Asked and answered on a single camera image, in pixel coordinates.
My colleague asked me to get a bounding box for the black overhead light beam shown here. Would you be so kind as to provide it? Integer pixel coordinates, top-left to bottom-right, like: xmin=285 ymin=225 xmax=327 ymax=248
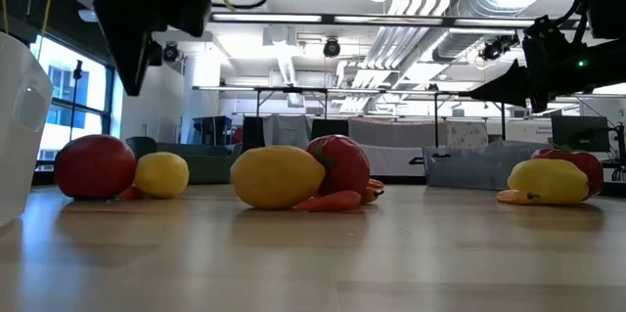
xmin=209 ymin=12 xmax=591 ymax=28

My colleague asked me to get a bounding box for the dark grey plastic basket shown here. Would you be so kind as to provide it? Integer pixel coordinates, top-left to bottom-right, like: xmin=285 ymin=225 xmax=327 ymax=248
xmin=125 ymin=136 xmax=244 ymax=186

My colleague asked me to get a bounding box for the black panel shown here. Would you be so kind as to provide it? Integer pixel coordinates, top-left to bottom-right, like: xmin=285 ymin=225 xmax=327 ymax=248
xmin=310 ymin=118 xmax=350 ymax=140
xmin=242 ymin=115 xmax=266 ymax=153

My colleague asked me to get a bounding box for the red apple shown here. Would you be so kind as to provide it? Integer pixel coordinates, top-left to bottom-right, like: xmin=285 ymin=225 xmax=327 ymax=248
xmin=54 ymin=134 xmax=138 ymax=201

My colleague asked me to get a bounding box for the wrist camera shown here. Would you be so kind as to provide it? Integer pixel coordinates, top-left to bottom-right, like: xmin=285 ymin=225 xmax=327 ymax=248
xmin=156 ymin=0 xmax=214 ymax=39
xmin=584 ymin=0 xmax=626 ymax=40

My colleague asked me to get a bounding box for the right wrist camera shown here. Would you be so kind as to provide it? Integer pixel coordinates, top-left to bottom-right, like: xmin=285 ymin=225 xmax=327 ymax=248
xmin=584 ymin=0 xmax=626 ymax=40

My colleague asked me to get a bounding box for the yellow plastic lemon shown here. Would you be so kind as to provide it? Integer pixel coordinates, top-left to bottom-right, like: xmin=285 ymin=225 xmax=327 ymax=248
xmin=507 ymin=157 xmax=591 ymax=206
xmin=134 ymin=151 xmax=191 ymax=200

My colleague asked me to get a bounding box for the white cloth cover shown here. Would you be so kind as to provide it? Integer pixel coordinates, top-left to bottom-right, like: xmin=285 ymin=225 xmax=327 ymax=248
xmin=348 ymin=116 xmax=490 ymax=177

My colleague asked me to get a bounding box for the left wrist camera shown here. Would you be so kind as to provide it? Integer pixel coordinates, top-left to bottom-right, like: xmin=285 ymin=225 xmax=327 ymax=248
xmin=156 ymin=0 xmax=214 ymax=39

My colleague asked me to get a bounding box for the white plastic basket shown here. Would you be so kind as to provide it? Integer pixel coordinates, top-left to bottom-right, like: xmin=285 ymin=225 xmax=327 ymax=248
xmin=0 ymin=31 xmax=54 ymax=229

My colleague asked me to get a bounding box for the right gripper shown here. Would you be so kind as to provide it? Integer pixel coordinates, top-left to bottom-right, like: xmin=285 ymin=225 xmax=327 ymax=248
xmin=459 ymin=16 xmax=593 ymax=113

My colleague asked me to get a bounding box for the clear plastic basket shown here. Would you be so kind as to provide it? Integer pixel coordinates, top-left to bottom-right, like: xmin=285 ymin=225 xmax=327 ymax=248
xmin=422 ymin=140 xmax=550 ymax=192

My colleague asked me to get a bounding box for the dark storage cart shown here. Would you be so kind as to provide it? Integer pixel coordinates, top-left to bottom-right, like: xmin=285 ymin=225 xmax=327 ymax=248
xmin=191 ymin=115 xmax=234 ymax=146

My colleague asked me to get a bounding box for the black computer monitor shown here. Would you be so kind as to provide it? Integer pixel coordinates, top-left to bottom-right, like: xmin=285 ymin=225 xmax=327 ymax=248
xmin=551 ymin=114 xmax=611 ymax=154

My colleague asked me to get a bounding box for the small carrot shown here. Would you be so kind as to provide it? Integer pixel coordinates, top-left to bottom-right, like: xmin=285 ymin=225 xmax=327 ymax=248
xmin=495 ymin=189 xmax=542 ymax=205

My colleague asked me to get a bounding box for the black ceiling spotlight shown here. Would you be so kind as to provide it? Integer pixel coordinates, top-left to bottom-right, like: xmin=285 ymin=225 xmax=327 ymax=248
xmin=481 ymin=35 xmax=514 ymax=63
xmin=162 ymin=41 xmax=180 ymax=63
xmin=322 ymin=36 xmax=341 ymax=59

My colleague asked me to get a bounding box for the large window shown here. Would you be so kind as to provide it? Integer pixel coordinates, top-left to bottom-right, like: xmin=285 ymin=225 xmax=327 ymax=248
xmin=28 ymin=32 xmax=116 ymax=172

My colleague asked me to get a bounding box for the black tripod stand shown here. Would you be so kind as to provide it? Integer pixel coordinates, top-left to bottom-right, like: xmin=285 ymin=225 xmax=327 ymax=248
xmin=67 ymin=59 xmax=84 ymax=143

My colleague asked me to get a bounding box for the yellow mango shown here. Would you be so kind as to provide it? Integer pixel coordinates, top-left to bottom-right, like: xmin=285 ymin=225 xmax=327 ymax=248
xmin=230 ymin=145 xmax=327 ymax=211

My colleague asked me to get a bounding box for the grey cloth cover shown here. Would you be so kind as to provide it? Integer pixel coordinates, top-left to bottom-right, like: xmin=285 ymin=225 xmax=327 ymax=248
xmin=262 ymin=113 xmax=312 ymax=150

